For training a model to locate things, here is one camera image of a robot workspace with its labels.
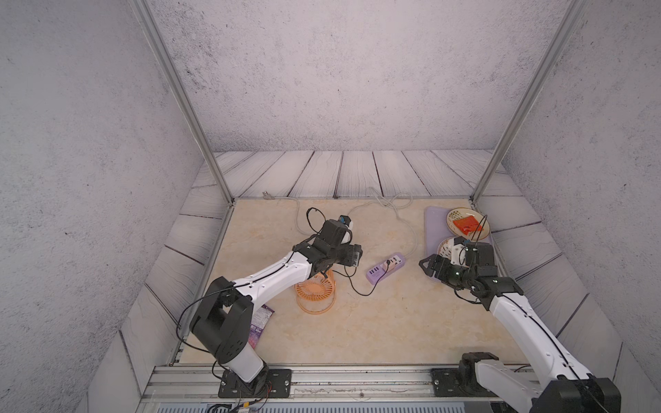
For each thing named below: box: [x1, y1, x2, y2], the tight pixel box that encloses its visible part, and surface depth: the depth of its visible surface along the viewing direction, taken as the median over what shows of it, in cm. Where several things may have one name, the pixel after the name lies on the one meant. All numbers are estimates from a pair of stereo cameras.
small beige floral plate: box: [445, 207, 491, 241], surface depth 111 cm
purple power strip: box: [365, 252, 407, 285], surface depth 96 cm
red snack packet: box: [452, 215, 483, 236], surface depth 110 cm
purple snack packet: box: [247, 303, 275, 350], surface depth 84 cm
